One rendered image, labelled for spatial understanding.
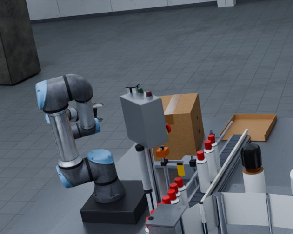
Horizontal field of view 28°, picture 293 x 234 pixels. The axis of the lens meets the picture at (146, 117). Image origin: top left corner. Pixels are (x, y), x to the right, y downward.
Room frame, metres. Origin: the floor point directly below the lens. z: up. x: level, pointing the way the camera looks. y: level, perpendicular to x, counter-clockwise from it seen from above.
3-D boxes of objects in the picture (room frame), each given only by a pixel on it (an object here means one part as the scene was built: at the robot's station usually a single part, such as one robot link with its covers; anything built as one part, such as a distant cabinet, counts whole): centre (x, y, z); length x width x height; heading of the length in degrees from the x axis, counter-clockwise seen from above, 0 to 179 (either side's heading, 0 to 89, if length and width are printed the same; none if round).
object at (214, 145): (2.57, -0.29, 0.98); 0.05 x 0.05 x 0.20
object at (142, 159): (2.14, 0.05, 1.18); 0.04 x 0.04 x 0.21
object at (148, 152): (2.27, 0.03, 1.16); 0.04 x 0.04 x 0.67; 62
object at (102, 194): (2.51, 0.24, 0.95); 0.15 x 0.15 x 0.10
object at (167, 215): (1.82, -0.01, 1.14); 0.14 x 0.11 x 0.01; 152
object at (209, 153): (2.51, -0.26, 0.98); 0.05 x 0.05 x 0.20
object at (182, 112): (3.00, -0.16, 0.99); 0.30 x 0.24 x 0.27; 164
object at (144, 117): (2.19, 0.01, 1.38); 0.17 x 0.10 x 0.19; 27
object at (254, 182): (2.18, -0.40, 1.03); 0.09 x 0.09 x 0.30
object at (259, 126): (3.12, -0.58, 0.85); 0.30 x 0.26 x 0.04; 152
